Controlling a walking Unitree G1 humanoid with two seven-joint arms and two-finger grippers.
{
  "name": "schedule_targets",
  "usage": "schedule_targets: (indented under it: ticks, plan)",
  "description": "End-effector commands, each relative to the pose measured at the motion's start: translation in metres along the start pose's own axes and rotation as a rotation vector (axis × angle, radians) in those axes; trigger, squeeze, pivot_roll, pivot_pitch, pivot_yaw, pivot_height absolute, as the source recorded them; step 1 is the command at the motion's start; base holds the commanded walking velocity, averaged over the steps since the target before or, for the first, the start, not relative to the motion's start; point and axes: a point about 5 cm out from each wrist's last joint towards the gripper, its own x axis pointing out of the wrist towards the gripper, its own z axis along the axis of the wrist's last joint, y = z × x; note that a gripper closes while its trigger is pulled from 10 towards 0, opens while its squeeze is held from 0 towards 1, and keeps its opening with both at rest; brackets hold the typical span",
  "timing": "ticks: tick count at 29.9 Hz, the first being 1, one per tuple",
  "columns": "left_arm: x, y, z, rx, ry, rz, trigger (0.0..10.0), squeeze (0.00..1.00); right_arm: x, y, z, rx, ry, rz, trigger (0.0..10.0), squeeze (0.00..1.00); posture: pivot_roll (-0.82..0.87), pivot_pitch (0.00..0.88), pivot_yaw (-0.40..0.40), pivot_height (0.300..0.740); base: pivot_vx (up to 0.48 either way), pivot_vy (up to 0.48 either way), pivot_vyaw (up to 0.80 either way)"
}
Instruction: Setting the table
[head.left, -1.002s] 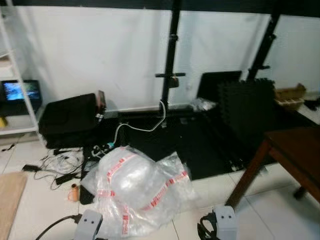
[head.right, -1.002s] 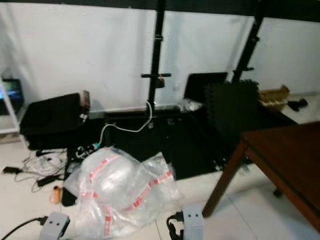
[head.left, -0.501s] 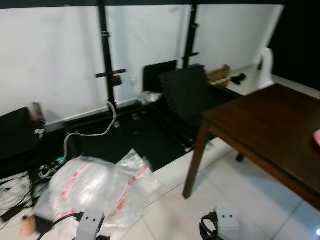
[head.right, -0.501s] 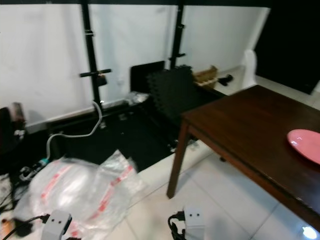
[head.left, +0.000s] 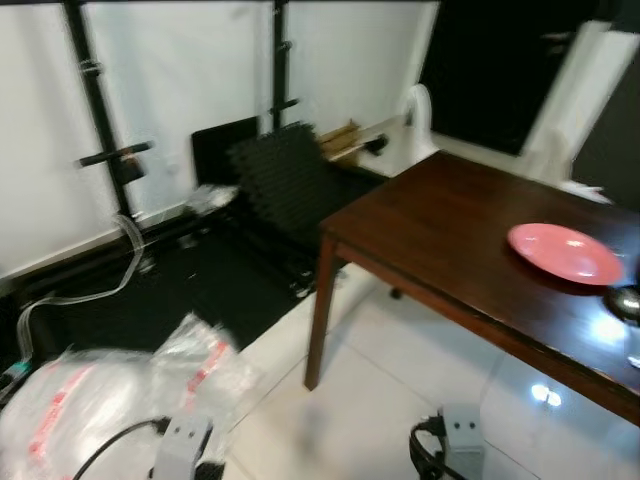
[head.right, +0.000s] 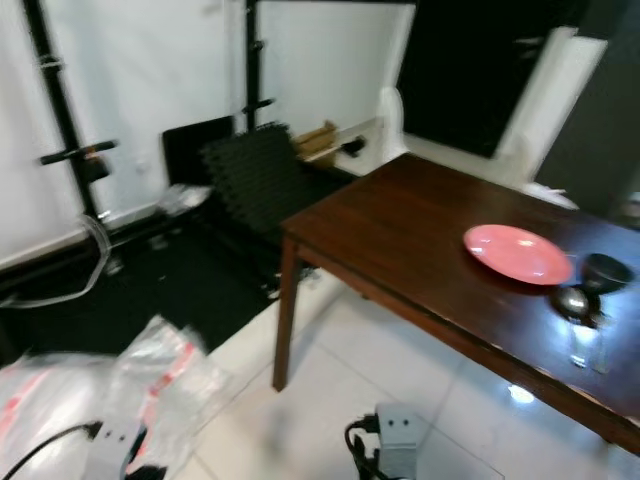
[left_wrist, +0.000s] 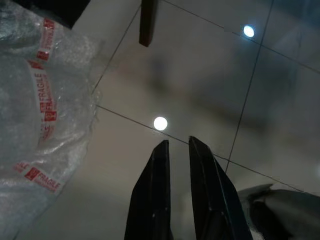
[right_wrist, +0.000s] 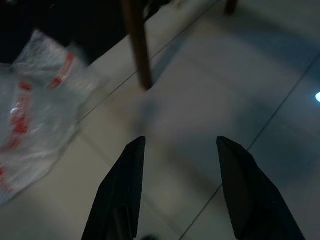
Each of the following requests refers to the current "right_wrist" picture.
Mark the brown wooden furniture leg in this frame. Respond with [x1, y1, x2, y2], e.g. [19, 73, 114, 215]
[121, 0, 154, 91]
[224, 0, 239, 15]

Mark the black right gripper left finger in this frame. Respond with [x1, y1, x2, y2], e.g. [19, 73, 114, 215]
[81, 136, 147, 240]

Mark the clear plastic bag red print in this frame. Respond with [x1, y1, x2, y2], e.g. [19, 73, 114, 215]
[0, 29, 106, 207]

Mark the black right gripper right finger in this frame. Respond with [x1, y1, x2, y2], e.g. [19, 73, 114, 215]
[216, 135, 306, 240]

